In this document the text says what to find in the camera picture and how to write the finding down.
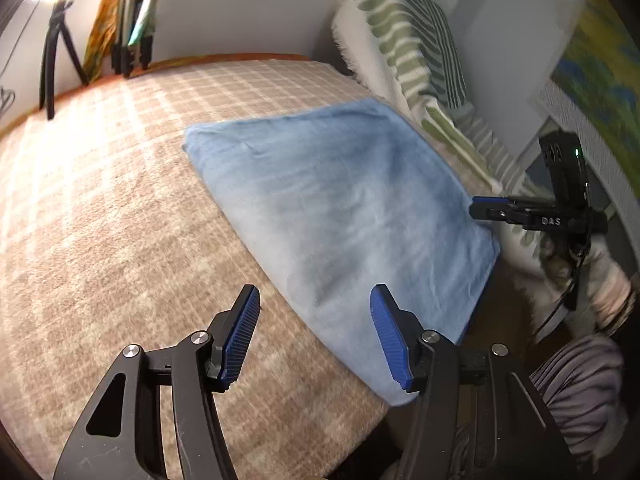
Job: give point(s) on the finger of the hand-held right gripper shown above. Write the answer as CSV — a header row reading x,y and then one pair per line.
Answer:
x,y
497,215
492,201

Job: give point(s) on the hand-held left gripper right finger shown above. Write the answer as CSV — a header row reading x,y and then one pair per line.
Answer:
x,y
392,340

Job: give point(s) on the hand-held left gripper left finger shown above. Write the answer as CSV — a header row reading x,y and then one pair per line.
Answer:
x,y
242,340

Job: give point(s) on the light blue denim pants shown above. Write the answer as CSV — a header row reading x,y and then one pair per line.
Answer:
x,y
340,200

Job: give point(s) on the person's right hand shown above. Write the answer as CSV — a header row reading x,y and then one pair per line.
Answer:
x,y
552,257

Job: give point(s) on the beige checkered bed blanket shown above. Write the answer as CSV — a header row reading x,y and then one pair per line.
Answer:
x,y
125,210

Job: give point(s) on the green white striped throw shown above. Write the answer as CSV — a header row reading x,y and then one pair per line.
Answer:
x,y
410,45

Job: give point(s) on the person's striped clothing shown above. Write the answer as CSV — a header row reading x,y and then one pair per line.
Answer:
x,y
585,380

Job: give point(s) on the black tripod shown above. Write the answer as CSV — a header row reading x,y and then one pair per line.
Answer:
x,y
50,60

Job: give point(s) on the colourful hanging cloths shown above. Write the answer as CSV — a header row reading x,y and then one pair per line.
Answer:
x,y
127,10

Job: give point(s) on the yellow blue wall painting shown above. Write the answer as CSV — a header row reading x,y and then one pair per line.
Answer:
x,y
595,60

